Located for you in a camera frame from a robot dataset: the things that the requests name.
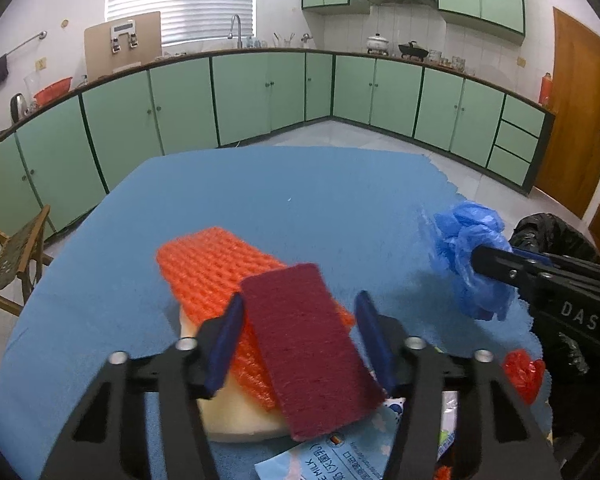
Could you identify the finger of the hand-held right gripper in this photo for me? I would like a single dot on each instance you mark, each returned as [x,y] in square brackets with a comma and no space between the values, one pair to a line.
[500,265]
[530,256]

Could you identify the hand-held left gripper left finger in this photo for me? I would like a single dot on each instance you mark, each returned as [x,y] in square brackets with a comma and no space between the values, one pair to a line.
[227,340]

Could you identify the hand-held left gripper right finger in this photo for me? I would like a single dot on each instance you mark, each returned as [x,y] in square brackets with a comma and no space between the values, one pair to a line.
[372,340]

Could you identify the blue plastic glove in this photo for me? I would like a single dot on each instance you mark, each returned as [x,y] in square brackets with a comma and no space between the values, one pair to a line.
[460,240]

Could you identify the maroon scouring pad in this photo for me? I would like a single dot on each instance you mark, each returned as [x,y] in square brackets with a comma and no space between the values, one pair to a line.
[305,350]

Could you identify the large orange foam net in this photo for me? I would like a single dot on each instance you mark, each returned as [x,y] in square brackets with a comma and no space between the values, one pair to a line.
[205,270]

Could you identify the red plastic bag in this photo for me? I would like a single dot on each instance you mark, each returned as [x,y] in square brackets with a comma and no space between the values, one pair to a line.
[522,372]

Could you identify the light blue milk packet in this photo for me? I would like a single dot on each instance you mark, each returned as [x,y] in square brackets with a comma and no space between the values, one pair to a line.
[360,455]

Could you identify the red thermos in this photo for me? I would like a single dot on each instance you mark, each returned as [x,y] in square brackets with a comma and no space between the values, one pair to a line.
[546,90]

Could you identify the blue table mat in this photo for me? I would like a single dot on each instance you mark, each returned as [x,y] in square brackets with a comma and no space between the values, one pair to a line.
[305,185]

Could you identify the glass jar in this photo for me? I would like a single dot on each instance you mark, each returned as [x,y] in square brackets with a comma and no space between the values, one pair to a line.
[434,56]
[458,62]

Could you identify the wooden woven-seat chair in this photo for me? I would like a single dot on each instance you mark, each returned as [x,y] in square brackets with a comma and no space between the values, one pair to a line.
[17,255]

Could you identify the black wok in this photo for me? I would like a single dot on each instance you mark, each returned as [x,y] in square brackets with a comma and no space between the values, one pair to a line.
[411,51]

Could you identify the green lower cabinets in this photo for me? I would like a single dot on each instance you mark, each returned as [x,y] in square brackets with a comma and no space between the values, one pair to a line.
[180,105]

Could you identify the white pot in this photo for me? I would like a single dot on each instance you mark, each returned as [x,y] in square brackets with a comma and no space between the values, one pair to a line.
[377,44]

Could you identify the red basin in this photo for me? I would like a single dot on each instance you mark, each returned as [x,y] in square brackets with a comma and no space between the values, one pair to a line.
[52,92]

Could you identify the utensil holder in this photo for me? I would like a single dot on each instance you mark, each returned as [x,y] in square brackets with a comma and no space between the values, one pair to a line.
[283,41]

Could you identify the steel faucet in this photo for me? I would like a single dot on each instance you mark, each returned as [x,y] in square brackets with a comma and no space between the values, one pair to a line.
[239,35]

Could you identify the electric kettle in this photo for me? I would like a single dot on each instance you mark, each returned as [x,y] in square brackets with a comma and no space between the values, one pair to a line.
[17,107]

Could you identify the white window blind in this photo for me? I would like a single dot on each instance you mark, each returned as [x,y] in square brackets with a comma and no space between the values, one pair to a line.
[180,0]

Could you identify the steel towel rail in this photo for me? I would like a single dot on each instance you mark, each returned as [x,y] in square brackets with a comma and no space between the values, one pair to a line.
[27,41]

